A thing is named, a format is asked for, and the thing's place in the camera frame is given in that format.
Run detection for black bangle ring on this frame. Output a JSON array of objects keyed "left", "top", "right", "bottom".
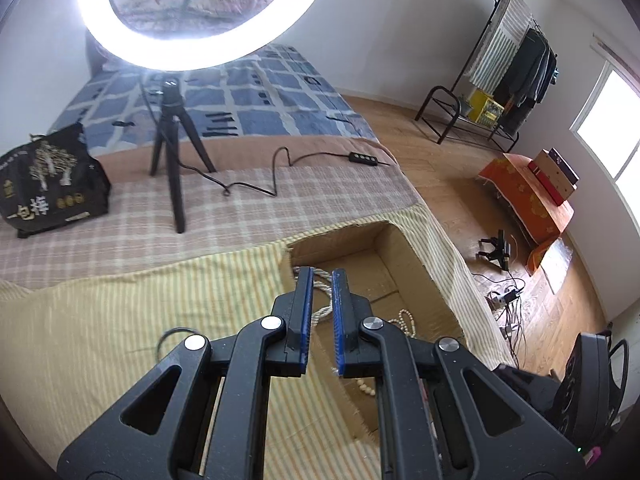
[{"left": 155, "top": 326, "right": 202, "bottom": 363}]

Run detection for yellow striped cloth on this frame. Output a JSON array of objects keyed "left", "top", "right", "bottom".
[{"left": 1, "top": 205, "right": 511, "bottom": 465}]

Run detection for cardboard box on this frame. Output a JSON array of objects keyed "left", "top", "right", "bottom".
[{"left": 288, "top": 221, "right": 464, "bottom": 442}]

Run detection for black device on floor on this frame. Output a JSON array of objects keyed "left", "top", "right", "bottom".
[{"left": 476, "top": 230, "right": 512, "bottom": 272}]

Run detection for orange covered low table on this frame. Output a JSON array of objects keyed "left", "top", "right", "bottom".
[{"left": 477, "top": 153, "right": 574, "bottom": 275}]

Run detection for brown red gift box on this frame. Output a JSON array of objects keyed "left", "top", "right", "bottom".
[{"left": 527, "top": 148, "right": 579, "bottom": 206}]

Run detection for pink plaid bed sheet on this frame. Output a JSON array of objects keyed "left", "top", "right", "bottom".
[{"left": 1, "top": 136, "right": 421, "bottom": 289}]

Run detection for black printed snack bag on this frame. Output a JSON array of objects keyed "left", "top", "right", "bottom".
[{"left": 1, "top": 122, "right": 112, "bottom": 238}]

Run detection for yellow box on rack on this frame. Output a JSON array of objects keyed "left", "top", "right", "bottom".
[{"left": 468, "top": 88, "right": 504, "bottom": 128}]

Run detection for blue patchwork bedspread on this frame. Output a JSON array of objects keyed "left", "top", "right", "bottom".
[{"left": 52, "top": 44, "right": 375, "bottom": 155}]

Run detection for black tripod stand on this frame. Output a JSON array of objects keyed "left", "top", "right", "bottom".
[{"left": 150, "top": 75, "right": 216, "bottom": 234}]

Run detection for black clothes rack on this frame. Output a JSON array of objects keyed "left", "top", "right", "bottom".
[{"left": 414, "top": 0, "right": 558, "bottom": 153}]

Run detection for dark hanging clothes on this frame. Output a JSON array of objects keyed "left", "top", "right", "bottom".
[{"left": 494, "top": 28, "right": 559, "bottom": 136}]

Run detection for striped hanging cloth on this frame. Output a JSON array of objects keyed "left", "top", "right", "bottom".
[{"left": 465, "top": 0, "right": 533, "bottom": 94}]

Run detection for floral folded quilt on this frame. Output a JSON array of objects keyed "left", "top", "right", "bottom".
[{"left": 119, "top": 0, "right": 268, "bottom": 30}]

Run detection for small pearl necklace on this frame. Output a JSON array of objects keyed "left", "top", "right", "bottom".
[{"left": 332, "top": 309, "right": 420, "bottom": 400}]

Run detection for power strip with cables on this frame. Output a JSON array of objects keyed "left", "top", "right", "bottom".
[{"left": 473, "top": 272, "right": 526, "bottom": 368}]

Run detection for black ring light cable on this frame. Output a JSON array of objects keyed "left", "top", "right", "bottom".
[{"left": 139, "top": 79, "right": 393, "bottom": 198}]

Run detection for white ring light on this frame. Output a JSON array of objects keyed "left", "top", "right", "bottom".
[{"left": 75, "top": 0, "right": 335, "bottom": 73}]

